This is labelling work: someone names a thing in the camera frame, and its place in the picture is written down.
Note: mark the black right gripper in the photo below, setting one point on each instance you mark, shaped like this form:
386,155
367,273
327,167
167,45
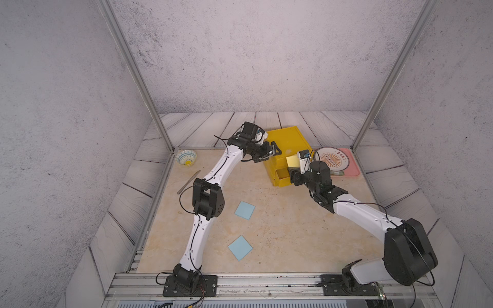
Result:
295,176

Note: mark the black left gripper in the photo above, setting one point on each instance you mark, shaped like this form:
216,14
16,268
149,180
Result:
266,154

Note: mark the yellow sticky note pad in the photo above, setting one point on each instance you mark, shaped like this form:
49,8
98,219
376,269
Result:
293,161

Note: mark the yellow drawer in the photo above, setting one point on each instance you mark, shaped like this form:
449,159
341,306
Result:
282,177

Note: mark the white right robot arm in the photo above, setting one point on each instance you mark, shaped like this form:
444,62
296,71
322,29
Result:
408,254

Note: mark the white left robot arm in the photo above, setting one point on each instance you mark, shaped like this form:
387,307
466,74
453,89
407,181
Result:
208,201

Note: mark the yellow plastic drawer cabinet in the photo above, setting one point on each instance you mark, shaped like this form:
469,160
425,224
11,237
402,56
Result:
290,141

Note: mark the blue sticky note pad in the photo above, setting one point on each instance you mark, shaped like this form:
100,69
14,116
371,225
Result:
245,210
240,248

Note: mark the white orange patterned plate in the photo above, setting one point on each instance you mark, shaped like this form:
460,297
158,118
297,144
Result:
335,158

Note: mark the pink plastic tray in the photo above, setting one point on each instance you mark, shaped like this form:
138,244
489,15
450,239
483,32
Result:
349,165

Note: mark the thin wooden stick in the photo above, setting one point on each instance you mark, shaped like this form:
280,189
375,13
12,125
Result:
188,181

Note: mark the blue patterned small bowl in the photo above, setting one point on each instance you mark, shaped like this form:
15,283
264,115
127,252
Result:
186,157

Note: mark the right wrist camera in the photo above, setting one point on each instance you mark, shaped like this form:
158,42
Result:
305,157

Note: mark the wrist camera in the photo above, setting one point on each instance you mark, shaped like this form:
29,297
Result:
305,157
251,132

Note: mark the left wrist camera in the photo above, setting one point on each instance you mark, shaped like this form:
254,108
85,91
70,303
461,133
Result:
251,132

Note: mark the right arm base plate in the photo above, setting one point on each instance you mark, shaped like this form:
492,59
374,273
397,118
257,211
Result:
341,285

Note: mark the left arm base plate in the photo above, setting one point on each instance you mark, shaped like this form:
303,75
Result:
197,286

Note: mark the right aluminium frame post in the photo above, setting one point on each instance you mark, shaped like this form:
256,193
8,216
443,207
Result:
409,44

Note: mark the aluminium frame post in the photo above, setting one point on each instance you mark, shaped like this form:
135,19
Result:
124,49
409,44

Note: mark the front aluminium rail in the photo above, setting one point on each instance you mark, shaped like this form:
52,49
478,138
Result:
266,290

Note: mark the left aluminium frame post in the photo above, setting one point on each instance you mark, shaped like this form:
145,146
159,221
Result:
124,49

